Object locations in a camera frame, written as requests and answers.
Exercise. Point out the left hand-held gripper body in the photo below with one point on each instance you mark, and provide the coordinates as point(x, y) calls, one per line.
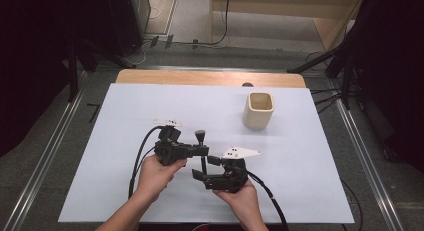
point(170, 150)

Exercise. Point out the person's right hand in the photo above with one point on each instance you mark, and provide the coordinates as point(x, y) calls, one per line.
point(241, 199)

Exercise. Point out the aluminium floor rail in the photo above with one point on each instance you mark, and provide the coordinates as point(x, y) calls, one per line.
point(366, 164)
point(50, 151)

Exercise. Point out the cream square cup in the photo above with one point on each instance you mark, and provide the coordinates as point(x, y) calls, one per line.
point(256, 119)

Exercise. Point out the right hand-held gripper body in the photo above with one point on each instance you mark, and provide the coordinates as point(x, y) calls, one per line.
point(230, 177)

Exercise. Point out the person's left hand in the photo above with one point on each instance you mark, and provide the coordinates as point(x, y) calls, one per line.
point(156, 179)

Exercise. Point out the white table mat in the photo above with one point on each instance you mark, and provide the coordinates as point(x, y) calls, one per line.
point(133, 101)

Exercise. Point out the black computer tower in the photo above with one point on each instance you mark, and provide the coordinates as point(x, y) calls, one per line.
point(130, 17)

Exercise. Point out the black makeup brush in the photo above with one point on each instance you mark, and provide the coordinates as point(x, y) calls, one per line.
point(200, 136)

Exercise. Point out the light wooden shelf unit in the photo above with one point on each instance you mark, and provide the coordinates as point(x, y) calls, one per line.
point(328, 29)

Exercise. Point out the black hex key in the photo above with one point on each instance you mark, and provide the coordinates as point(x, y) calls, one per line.
point(94, 107)

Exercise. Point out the black curtain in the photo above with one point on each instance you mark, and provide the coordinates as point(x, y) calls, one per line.
point(33, 57)
point(393, 74)

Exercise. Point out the black power plug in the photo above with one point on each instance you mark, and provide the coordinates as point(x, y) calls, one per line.
point(154, 41)
point(169, 41)

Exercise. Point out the black metal stand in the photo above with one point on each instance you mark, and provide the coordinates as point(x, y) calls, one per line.
point(73, 74)
point(346, 77)

